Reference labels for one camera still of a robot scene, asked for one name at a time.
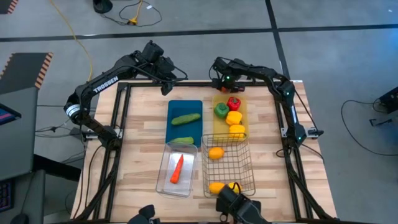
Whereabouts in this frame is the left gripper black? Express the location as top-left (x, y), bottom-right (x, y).
top-left (152, 55), bottom-right (177, 96)

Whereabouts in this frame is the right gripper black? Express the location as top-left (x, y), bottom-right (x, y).
top-left (217, 72), bottom-right (247, 94)

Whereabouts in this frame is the red bell pepper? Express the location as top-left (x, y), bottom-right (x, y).
top-left (226, 96), bottom-right (242, 111)

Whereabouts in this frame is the short ridged green cucumber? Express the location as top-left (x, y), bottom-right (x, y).
top-left (169, 136), bottom-right (195, 146)

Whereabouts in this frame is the yellow lemon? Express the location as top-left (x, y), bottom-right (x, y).
top-left (208, 146), bottom-right (225, 161)
top-left (226, 182), bottom-right (243, 194)
top-left (208, 182), bottom-right (226, 195)

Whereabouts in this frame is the green bell pepper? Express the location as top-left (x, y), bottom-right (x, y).
top-left (213, 103), bottom-right (230, 119)

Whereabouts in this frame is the blue plastic bin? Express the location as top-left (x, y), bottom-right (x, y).
top-left (165, 99), bottom-right (203, 149)

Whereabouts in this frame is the yellow bell pepper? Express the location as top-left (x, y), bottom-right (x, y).
top-left (225, 110), bottom-right (243, 126)
top-left (228, 124), bottom-right (246, 140)

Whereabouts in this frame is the long smooth green cucumber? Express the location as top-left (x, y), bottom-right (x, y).
top-left (170, 113), bottom-right (202, 126)

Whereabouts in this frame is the yellow plastic bin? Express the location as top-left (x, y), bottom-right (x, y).
top-left (212, 94), bottom-right (250, 141)

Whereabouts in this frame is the black floor tape strip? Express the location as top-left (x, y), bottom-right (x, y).
top-left (0, 26), bottom-right (398, 43)
top-left (265, 0), bottom-right (292, 80)

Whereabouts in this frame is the orange carrot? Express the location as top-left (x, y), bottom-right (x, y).
top-left (169, 154), bottom-right (185, 184)

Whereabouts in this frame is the clear plastic container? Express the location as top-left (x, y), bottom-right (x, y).
top-left (155, 141), bottom-right (199, 198)

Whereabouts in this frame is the black stand base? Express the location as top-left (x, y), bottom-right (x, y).
top-left (92, 0), bottom-right (114, 14)

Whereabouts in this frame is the black hazard-striped floor mat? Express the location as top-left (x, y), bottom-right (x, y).
top-left (0, 0), bottom-right (20, 15)
top-left (0, 52), bottom-right (54, 96)

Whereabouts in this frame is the black equipment box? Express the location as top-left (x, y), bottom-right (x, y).
top-left (377, 86), bottom-right (398, 114)

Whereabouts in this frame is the grey desk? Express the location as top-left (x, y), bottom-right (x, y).
top-left (0, 86), bottom-right (47, 224)

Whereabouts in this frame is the monitor with lit screen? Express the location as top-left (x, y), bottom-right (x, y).
top-left (0, 102), bottom-right (22, 127)

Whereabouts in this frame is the black keyboard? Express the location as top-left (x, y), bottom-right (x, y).
top-left (0, 180), bottom-right (14, 213)

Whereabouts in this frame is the black computer mouse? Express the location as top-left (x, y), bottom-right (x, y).
top-left (10, 213), bottom-right (30, 224)

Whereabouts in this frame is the black aluminium table frame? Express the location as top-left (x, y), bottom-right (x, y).
top-left (73, 80), bottom-right (338, 224)

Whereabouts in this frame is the black looped floor cable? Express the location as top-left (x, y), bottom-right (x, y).
top-left (99, 0), bottom-right (163, 27)

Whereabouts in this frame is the yellow plug extension cord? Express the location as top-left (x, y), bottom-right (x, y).
top-left (127, 0), bottom-right (144, 26)

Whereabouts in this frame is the wire mesh basket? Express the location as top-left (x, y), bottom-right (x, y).
top-left (201, 133), bottom-right (257, 199)

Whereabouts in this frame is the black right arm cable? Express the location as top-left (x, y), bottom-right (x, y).
top-left (275, 142), bottom-right (326, 164)

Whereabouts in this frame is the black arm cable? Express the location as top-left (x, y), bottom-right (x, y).
top-left (81, 144), bottom-right (106, 216)
top-left (275, 142), bottom-right (326, 164)

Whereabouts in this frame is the long yellow floor cable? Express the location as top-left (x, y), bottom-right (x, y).
top-left (49, 0), bottom-right (94, 82)

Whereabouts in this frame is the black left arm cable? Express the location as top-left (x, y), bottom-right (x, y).
top-left (81, 144), bottom-right (106, 216)

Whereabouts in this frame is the large black camera housing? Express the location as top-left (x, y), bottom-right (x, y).
top-left (215, 184), bottom-right (273, 224)

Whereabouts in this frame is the grey floor cable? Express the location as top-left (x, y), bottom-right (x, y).
top-left (34, 123), bottom-right (85, 138)

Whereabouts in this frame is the small black camera mount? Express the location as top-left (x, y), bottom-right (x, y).
top-left (126, 203), bottom-right (162, 224)

